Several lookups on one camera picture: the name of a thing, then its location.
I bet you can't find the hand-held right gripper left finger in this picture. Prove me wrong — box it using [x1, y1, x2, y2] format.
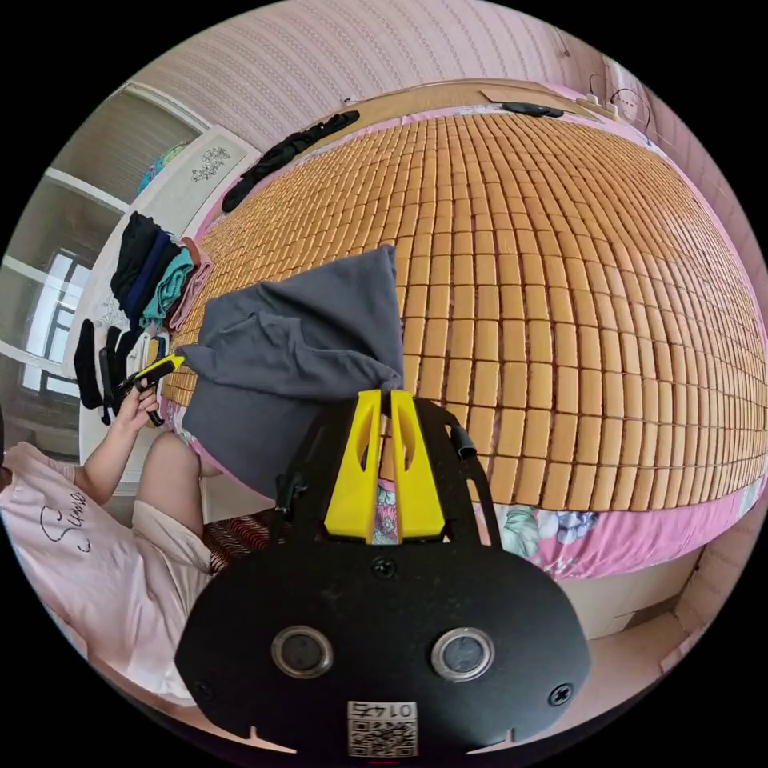
[323, 389, 382, 538]

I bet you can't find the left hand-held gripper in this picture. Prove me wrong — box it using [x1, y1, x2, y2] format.
[112, 354, 186, 429]

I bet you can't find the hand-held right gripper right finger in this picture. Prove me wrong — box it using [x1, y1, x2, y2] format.
[390, 389, 446, 539]

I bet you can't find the dark gray short sleeve shirt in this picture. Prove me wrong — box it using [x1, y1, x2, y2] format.
[174, 244, 405, 502]

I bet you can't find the person's left forearm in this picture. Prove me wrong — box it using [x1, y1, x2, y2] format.
[74, 429, 142, 506]

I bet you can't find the person's left hand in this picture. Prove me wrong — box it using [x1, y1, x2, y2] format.
[112, 383, 161, 446]

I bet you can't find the pile of clothes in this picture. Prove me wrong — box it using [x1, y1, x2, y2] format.
[110, 210, 214, 334]

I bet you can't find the dark red striped cloth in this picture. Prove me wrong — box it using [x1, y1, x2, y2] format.
[202, 507, 293, 576]

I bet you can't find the window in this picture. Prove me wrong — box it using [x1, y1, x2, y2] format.
[21, 246, 92, 398]

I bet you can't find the person's body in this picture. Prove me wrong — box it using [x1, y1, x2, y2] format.
[0, 414, 214, 710]

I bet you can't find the black garment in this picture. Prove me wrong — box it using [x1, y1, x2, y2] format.
[221, 110, 362, 214]

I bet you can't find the bed with woven bamboo mat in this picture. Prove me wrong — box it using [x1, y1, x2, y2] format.
[160, 76, 768, 582]

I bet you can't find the white power strip with cables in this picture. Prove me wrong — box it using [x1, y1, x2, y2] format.
[574, 71, 655, 134]

